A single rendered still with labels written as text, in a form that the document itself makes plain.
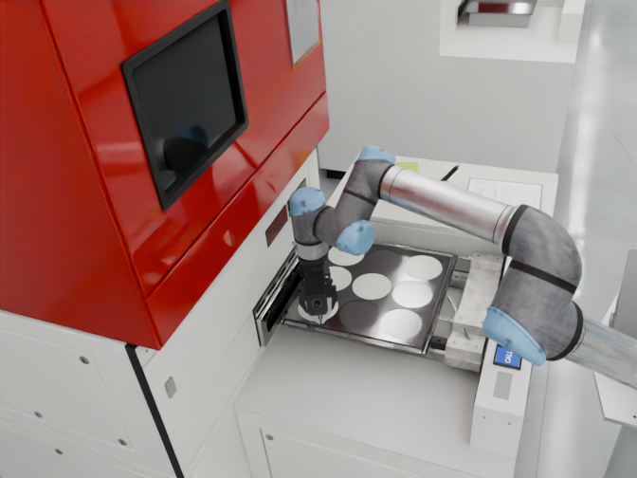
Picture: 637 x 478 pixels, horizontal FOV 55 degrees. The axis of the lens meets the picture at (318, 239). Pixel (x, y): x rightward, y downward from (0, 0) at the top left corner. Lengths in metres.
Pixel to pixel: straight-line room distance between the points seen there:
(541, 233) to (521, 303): 0.12
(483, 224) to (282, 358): 0.66
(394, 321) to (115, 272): 0.75
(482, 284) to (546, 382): 1.04
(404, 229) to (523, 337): 0.74
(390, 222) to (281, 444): 0.66
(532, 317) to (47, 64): 0.79
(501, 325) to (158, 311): 0.56
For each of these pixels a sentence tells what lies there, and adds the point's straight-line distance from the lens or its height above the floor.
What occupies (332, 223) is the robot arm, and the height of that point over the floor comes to 1.24.
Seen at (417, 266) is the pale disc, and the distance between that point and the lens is 1.64.
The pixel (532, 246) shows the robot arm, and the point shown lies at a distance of 1.07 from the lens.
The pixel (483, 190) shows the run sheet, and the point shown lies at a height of 0.97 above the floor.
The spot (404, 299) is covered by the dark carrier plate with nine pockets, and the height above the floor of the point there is 0.90.
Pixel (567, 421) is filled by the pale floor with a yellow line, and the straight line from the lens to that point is 2.51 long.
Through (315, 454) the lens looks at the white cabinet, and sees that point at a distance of 1.48.
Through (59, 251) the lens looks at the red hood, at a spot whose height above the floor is 1.41.
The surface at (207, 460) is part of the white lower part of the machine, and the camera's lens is 1.44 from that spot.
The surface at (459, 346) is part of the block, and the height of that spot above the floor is 0.91.
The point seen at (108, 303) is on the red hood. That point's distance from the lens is 1.04.
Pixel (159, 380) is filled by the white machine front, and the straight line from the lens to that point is 1.17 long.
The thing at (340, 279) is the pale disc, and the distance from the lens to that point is 1.61.
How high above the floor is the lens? 1.96
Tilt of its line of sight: 37 degrees down
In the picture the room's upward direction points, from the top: 6 degrees counter-clockwise
